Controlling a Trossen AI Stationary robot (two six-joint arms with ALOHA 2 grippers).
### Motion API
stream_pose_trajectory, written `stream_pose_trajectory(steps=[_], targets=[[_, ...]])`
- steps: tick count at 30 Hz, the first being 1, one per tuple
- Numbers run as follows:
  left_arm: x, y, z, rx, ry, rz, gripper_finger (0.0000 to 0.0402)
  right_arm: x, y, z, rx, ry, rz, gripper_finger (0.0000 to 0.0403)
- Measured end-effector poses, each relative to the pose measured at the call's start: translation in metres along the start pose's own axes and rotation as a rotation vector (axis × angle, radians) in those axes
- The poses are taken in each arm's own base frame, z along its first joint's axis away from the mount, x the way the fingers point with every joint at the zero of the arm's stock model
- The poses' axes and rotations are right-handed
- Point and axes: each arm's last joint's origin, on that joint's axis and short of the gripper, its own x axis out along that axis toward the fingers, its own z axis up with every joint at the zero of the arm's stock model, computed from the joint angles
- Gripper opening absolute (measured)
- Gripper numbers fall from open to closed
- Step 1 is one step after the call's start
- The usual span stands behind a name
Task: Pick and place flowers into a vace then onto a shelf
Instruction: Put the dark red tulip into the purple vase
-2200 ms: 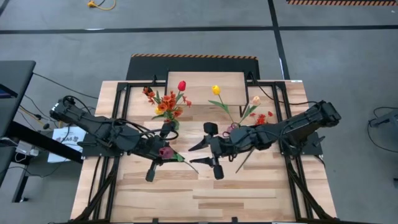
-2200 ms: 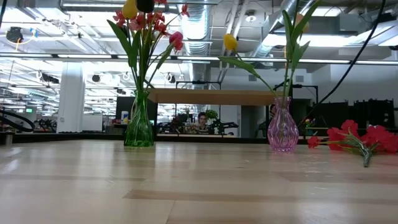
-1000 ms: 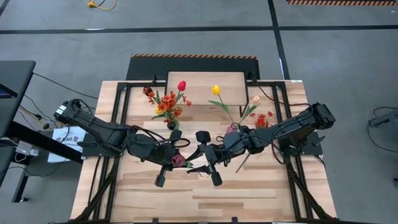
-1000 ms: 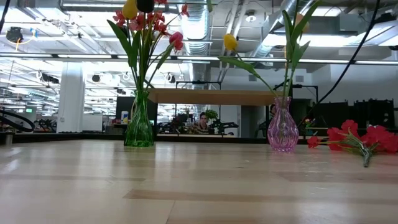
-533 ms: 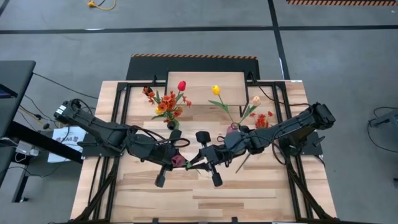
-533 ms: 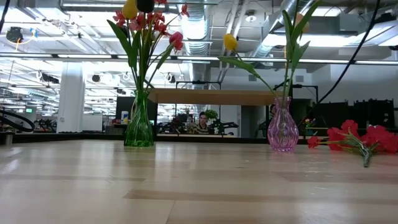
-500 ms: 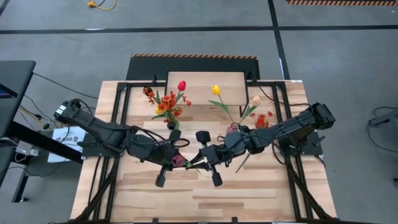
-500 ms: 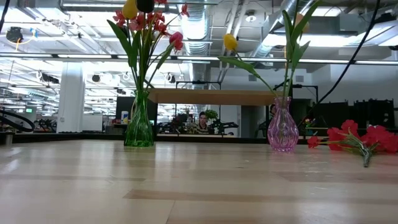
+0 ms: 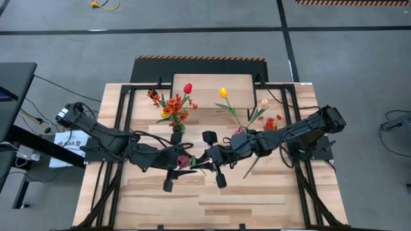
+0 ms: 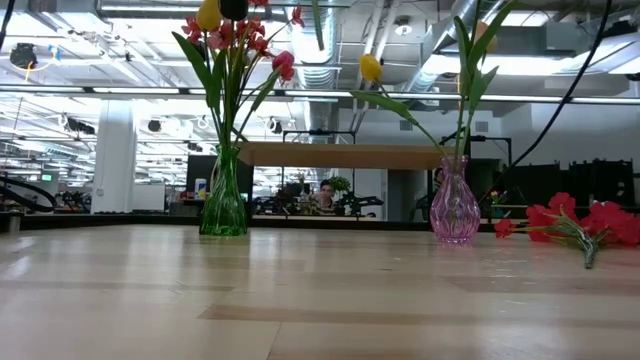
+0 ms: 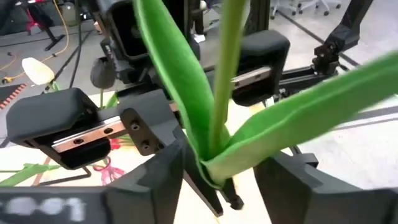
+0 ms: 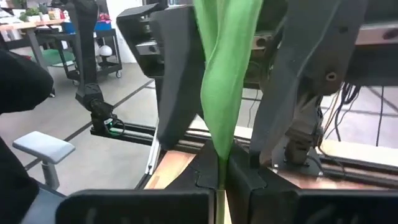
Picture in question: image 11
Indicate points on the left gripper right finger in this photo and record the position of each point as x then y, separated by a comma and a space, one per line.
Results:
286, 193

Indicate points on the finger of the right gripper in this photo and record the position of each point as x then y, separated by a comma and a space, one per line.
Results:
146, 124
234, 196

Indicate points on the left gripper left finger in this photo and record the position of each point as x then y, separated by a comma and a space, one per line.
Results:
155, 193

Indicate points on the cream artificial tulip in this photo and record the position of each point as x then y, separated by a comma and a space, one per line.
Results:
37, 71

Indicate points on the dark red artificial tulip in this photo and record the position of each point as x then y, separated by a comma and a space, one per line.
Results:
192, 93

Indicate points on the wooden shelf with black legs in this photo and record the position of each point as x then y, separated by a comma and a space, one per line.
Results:
62, 181

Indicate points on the black hazard-striped floor mat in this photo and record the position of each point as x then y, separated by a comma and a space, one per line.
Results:
12, 93

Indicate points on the pink glass vase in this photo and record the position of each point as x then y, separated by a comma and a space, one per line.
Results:
110, 174

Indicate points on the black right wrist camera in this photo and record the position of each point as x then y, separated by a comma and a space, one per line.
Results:
127, 37

